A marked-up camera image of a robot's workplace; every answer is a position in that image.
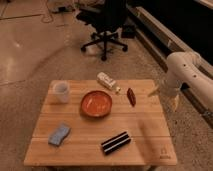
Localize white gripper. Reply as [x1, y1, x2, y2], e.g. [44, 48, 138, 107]
[148, 78, 181, 111]

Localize dark red pepper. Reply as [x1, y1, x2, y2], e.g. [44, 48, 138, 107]
[127, 88, 136, 107]

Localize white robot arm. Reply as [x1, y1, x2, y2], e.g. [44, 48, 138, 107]
[150, 51, 213, 112]

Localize white ceramic cup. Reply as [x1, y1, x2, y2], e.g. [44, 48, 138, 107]
[53, 81, 70, 103]

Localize black white striped box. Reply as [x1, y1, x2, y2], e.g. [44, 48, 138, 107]
[101, 132, 131, 155]

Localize wooden table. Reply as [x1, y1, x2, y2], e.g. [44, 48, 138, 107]
[24, 79, 177, 166]

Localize white plastic bottle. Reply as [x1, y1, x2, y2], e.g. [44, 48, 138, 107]
[97, 72, 121, 93]

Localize orange bowl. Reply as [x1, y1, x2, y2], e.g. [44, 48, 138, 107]
[80, 90, 112, 117]

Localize small black box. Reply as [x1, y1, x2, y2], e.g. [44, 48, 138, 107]
[121, 25, 136, 38]

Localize black office chair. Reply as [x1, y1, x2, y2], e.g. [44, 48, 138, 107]
[76, 0, 128, 61]

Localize blue sponge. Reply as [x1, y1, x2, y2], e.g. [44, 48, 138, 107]
[48, 124, 71, 146]

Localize long wall bench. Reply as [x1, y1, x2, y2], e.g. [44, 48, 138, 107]
[127, 4, 213, 129]

